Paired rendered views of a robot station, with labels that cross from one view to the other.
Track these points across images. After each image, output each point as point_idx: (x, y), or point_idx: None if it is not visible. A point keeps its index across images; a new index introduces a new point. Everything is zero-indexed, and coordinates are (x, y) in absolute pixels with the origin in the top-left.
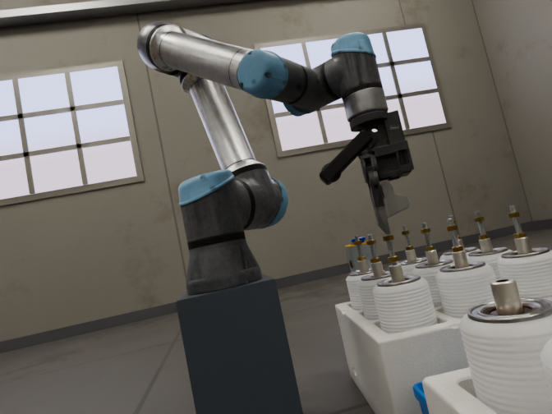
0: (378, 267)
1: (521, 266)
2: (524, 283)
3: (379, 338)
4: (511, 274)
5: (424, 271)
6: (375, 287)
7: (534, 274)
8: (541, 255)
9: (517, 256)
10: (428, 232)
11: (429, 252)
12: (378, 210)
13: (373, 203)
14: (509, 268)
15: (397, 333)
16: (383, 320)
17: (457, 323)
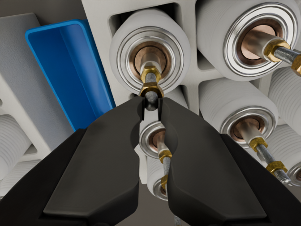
0: (257, 48)
1: (152, 171)
2: (152, 158)
3: (96, 1)
4: (159, 161)
5: (225, 109)
6: (141, 21)
7: (148, 170)
8: (151, 190)
9: (158, 180)
10: (265, 168)
11: (250, 137)
12: (90, 123)
13: (177, 145)
14: (159, 166)
15: (104, 26)
16: (133, 15)
17: (113, 88)
